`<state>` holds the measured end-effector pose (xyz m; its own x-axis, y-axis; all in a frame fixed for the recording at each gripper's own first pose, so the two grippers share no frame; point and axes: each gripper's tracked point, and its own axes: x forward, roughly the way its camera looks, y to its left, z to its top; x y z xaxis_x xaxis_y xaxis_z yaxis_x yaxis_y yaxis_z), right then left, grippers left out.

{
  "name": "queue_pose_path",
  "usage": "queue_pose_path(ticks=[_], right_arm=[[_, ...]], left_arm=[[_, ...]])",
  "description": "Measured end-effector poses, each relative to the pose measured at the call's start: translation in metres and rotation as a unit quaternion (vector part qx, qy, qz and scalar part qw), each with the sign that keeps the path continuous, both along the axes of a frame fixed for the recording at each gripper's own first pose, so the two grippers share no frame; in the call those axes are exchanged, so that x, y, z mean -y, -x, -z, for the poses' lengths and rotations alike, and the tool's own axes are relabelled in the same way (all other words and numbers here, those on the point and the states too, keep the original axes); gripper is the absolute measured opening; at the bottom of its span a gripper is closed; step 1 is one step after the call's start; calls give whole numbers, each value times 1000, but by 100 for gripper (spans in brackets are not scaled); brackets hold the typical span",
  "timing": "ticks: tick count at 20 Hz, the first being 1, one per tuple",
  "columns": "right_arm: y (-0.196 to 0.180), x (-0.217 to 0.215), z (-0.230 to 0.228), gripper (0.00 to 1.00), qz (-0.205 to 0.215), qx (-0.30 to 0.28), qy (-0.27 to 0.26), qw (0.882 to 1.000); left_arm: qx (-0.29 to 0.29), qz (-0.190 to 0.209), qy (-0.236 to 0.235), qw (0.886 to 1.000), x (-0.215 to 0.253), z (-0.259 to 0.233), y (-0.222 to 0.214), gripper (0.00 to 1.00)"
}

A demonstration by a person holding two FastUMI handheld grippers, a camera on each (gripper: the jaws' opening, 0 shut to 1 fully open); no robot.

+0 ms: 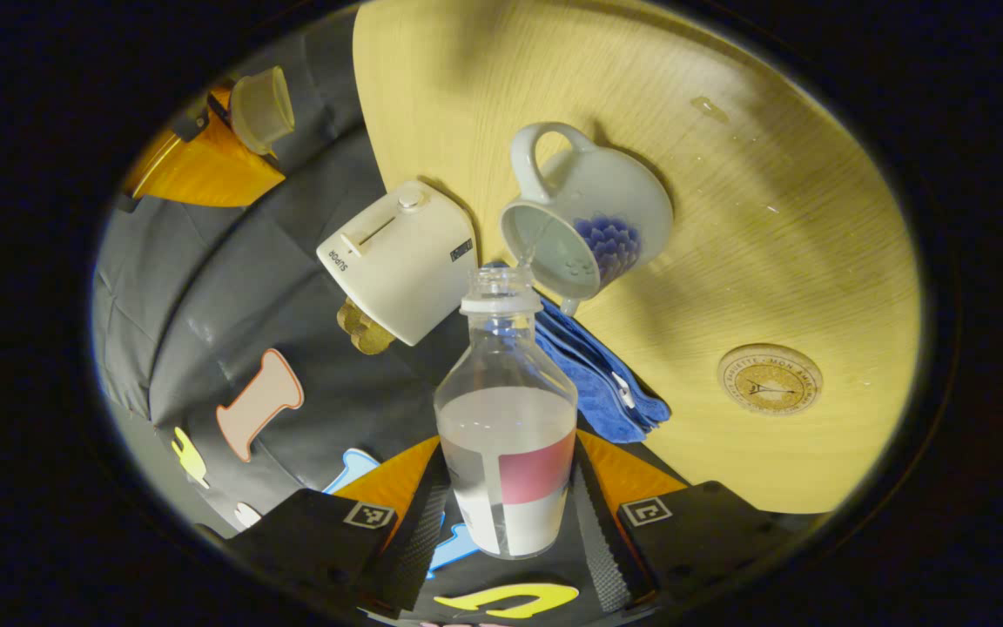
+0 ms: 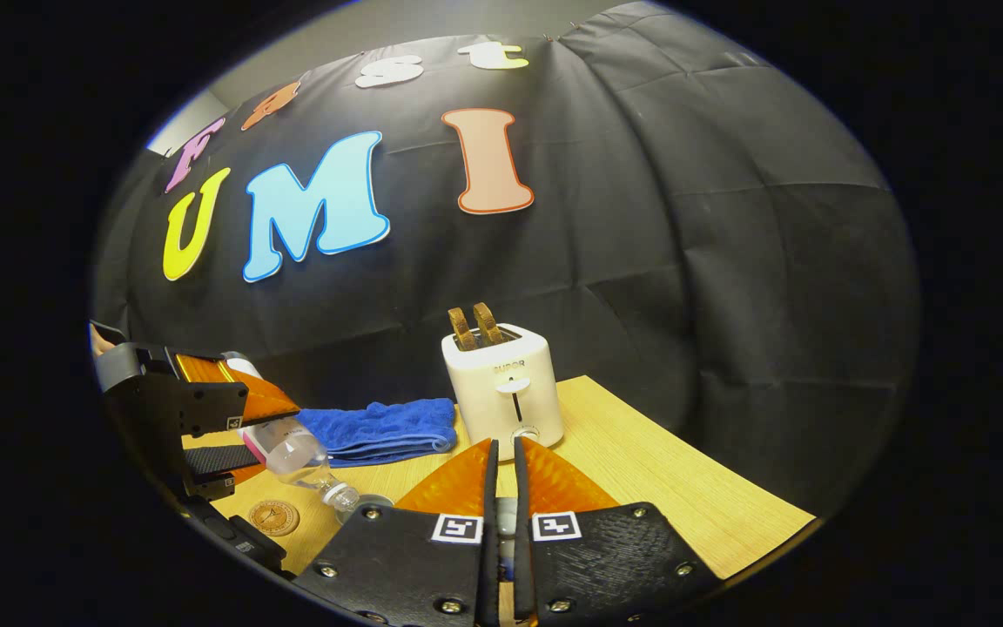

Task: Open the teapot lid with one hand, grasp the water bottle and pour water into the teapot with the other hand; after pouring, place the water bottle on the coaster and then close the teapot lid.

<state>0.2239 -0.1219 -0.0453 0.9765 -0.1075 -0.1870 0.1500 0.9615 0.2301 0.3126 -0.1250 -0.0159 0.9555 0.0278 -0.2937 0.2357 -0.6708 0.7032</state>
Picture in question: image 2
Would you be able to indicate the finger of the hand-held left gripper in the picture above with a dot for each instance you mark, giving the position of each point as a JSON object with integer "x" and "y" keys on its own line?
{"x": 223, "y": 460}
{"x": 179, "y": 405}

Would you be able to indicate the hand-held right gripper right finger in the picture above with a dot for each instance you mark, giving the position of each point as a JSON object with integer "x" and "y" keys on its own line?
{"x": 521, "y": 557}

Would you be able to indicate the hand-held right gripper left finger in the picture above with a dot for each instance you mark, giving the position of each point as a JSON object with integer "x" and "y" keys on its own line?
{"x": 491, "y": 488}

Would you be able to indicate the white teacup lid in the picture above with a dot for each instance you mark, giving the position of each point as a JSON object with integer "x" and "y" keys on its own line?
{"x": 507, "y": 514}

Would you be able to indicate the clear plastic water bottle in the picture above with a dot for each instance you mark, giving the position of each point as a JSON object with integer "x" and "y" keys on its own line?
{"x": 297, "y": 457}

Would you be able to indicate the round wooden coaster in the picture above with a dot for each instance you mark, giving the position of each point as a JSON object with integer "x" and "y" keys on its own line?
{"x": 273, "y": 518}

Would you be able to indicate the white toaster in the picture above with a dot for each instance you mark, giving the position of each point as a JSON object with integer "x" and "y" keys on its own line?
{"x": 475, "y": 401}

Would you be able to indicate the folded blue towel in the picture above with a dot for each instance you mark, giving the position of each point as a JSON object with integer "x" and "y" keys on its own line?
{"x": 388, "y": 427}

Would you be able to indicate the brown bread slice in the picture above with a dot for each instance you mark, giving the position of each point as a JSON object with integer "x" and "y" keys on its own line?
{"x": 489, "y": 324}
{"x": 461, "y": 329}

